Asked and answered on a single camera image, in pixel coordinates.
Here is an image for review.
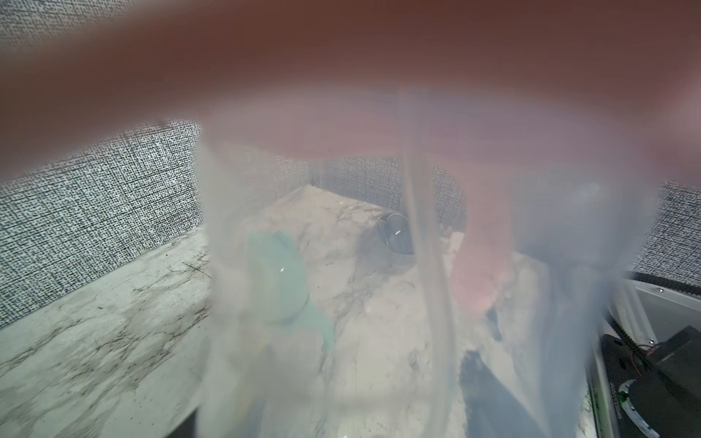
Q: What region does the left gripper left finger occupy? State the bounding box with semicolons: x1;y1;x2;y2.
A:
166;410;197;438

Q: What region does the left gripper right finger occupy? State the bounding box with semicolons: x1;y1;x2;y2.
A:
459;350;544;438

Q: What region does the mint bottle cap front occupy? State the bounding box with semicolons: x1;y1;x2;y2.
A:
246;231;310;324

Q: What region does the mint bottle handle ring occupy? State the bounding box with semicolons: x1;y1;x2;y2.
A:
284;297;336;351

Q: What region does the clear bottle front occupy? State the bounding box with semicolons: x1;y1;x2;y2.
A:
194;92;658;438

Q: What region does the pink bottle handle ring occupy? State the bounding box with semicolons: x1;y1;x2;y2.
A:
0;0;701;319

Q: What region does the dark blue flower dish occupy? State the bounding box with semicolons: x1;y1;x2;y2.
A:
377;212;414;256

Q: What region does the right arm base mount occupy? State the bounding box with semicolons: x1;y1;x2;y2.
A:
594;326;700;437

